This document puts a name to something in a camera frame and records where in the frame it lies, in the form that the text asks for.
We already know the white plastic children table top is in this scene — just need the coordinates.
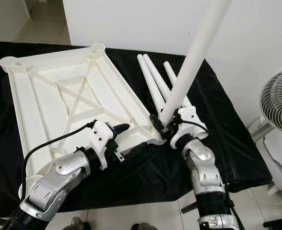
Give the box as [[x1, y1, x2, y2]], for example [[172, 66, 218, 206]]
[[0, 43, 166, 199]]

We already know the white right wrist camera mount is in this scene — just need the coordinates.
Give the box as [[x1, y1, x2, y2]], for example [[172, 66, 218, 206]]
[[170, 105, 209, 149]]

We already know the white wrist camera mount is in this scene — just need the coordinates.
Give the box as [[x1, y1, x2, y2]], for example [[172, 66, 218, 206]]
[[88, 120, 120, 171], [170, 105, 209, 149]]

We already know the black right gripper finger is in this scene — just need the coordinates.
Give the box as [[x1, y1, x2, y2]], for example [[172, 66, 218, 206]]
[[149, 114, 165, 138]]

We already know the black robot right foot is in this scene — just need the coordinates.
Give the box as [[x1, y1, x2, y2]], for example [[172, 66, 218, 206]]
[[131, 223, 156, 230]]

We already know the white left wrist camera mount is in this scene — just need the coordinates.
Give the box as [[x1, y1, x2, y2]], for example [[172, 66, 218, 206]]
[[88, 120, 120, 171]]

